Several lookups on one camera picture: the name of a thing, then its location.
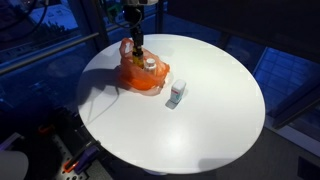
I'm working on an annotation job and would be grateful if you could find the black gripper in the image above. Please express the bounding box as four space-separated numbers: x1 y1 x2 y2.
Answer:
124 5 146 52

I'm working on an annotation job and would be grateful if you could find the white cap pill bottle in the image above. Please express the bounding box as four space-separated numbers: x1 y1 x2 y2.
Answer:
143 57 158 75

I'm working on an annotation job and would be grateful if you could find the white bottle blue label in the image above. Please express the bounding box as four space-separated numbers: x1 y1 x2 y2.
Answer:
169 79 187 105

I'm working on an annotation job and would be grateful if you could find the orange plastic bag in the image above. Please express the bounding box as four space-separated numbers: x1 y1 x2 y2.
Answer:
118 37 171 92

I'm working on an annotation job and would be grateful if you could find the metal window handrail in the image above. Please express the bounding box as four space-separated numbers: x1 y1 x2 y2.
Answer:
0 31 101 76

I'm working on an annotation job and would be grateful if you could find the purple orange bar clamp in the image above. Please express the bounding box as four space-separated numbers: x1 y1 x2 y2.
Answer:
62 140 102 175

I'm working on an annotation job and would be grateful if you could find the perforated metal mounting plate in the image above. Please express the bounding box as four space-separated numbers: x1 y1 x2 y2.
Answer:
49 133 113 180

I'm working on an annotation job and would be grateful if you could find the white rounded object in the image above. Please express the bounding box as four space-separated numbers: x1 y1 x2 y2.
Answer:
0 149 30 180

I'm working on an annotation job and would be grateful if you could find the green wrist mount part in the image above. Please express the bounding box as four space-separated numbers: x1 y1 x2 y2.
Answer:
107 3 120 19

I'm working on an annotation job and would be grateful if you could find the small orange clamp handle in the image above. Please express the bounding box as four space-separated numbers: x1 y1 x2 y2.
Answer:
37 123 56 135

